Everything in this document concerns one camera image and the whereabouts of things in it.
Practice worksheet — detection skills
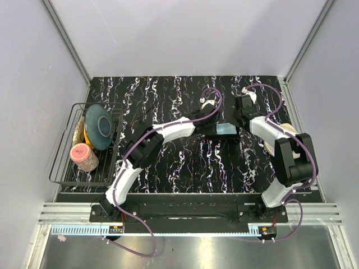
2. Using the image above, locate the light blue cloth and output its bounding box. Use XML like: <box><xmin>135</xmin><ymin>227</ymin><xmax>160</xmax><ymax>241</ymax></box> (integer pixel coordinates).
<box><xmin>216</xmin><ymin>123</ymin><xmax>237</xmax><ymax>135</ymax></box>

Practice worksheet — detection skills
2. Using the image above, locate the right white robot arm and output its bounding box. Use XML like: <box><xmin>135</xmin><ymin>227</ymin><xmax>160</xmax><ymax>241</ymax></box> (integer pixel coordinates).
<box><xmin>234</xmin><ymin>94</ymin><xmax>318</xmax><ymax>222</ymax></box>

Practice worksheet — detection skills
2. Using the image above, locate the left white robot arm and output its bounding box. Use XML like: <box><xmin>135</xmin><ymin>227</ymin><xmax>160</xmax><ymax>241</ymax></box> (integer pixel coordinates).
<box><xmin>99</xmin><ymin>100</ymin><xmax>220</xmax><ymax>222</ymax></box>

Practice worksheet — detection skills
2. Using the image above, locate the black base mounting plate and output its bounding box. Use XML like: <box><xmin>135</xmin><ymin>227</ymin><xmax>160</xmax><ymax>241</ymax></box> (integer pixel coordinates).
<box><xmin>88</xmin><ymin>193</ymin><xmax>289</xmax><ymax>227</ymax></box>

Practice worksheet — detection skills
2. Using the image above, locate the blue ceramic plate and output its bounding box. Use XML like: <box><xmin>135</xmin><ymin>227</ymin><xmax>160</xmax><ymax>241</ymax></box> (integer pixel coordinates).
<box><xmin>85</xmin><ymin>104</ymin><xmax>114</xmax><ymax>150</ymax></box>

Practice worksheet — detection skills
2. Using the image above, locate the yellow plate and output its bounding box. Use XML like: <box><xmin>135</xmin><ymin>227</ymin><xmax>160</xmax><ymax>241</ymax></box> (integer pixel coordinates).
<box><xmin>84</xmin><ymin>126</ymin><xmax>94</xmax><ymax>149</ymax></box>

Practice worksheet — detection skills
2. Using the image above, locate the pink patterned cup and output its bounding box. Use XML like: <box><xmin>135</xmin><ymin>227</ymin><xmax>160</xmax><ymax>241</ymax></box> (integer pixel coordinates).
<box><xmin>70</xmin><ymin>143</ymin><xmax>99</xmax><ymax>173</ymax></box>

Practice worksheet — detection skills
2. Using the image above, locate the woven beige plate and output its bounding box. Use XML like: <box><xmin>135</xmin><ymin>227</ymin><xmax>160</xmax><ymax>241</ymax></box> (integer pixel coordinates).
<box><xmin>72</xmin><ymin>116</ymin><xmax>85</xmax><ymax>147</ymax></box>

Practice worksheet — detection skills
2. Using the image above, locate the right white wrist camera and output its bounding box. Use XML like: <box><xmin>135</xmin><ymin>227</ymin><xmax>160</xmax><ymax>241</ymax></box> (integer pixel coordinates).
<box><xmin>241</xmin><ymin>87</ymin><xmax>257</xmax><ymax>104</ymax></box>

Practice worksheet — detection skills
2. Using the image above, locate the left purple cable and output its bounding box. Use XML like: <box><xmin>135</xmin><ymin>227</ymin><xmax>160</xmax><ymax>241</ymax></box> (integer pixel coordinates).
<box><xmin>113</xmin><ymin>87</ymin><xmax>223</xmax><ymax>257</ymax></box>

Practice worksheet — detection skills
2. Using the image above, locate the black wire dish rack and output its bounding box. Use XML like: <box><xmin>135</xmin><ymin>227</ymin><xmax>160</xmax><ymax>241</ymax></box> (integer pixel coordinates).
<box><xmin>49</xmin><ymin>103</ymin><xmax>122</xmax><ymax>187</ymax></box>

